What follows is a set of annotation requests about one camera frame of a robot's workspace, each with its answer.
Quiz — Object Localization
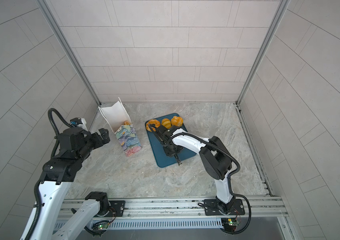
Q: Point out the fake ring donut bread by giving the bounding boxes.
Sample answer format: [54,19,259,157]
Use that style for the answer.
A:
[146,119,161,132]

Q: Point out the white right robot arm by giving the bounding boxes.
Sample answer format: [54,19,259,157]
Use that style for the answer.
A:
[149,125,236,215]

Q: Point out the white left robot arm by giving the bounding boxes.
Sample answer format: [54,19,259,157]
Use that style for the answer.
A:
[21,127,111,240]

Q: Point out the small striped fake bun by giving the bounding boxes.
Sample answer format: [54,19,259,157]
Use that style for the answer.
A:
[162,118,172,129]

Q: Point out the round knotted fake bun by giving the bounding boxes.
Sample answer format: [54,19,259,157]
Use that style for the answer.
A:
[171,116,183,127]

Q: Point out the left green circuit board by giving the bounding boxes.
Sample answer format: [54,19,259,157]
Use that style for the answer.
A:
[92,220,110,231]

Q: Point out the green circuit board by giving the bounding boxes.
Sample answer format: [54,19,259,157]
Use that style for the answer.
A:
[221,218,240,232]
[92,220,110,231]

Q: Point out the right green circuit board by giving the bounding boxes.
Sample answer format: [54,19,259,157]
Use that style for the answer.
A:
[221,218,240,232]

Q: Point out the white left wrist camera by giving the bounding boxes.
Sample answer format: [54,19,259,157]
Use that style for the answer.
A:
[70,118,87,130]

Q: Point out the floral paper bag white handles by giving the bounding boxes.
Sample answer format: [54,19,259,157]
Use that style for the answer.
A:
[99,98,143,157]

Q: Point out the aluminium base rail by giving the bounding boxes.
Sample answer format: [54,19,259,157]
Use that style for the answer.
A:
[55,196,287,231]

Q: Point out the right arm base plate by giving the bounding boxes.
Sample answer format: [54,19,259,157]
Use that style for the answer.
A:
[202,199,245,216]

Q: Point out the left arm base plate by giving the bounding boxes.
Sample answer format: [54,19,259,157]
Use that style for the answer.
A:
[96,200,126,218]

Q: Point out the aluminium corner post left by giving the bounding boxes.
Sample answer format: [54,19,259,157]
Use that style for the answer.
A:
[36,0,101,106]

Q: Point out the aluminium corner post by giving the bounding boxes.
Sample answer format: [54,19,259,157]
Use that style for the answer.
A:
[36,0,101,106]
[236,0,289,106]

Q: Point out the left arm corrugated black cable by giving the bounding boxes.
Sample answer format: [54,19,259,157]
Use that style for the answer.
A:
[24,107,75,240]

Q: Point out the aluminium corner post right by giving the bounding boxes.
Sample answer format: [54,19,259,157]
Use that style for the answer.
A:
[236,0,289,106]

